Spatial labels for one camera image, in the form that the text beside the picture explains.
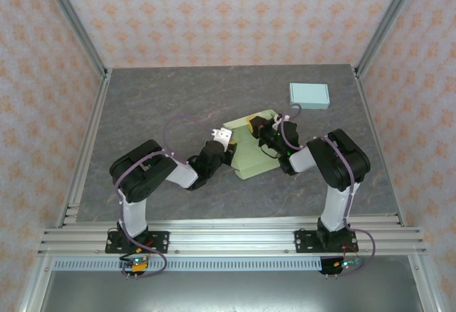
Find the light green paper box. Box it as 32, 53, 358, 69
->
221, 109, 286, 181

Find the light blue paper box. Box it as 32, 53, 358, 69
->
288, 82, 331, 111

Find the aluminium cross beam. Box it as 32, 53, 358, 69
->
37, 219, 428, 256

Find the grey metal sheet panel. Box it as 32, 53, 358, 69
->
19, 254, 441, 312

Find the right aluminium side rail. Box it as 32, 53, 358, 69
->
352, 68, 407, 227

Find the aluminium side rail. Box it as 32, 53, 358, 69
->
56, 68, 114, 228
352, 68, 407, 227

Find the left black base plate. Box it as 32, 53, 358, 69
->
105, 231, 170, 254

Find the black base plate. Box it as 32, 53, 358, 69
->
294, 229, 361, 254
105, 231, 170, 254

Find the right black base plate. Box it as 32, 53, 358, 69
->
294, 229, 361, 254

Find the slotted grey cable duct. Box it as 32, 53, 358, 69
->
53, 257, 323, 272

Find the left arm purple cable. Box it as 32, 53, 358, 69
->
113, 115, 215, 279

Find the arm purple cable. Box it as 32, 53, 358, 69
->
279, 103, 378, 277
113, 115, 215, 279

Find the left aluminium side rail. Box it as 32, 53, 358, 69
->
56, 68, 114, 228

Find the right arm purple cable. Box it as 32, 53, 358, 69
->
279, 103, 378, 277

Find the right aluminium frame post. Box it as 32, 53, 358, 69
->
354, 0, 427, 78

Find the aluminium frame post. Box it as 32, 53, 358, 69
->
354, 0, 427, 78
38, 0, 110, 78

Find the left aluminium frame post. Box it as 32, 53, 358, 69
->
38, 0, 110, 78

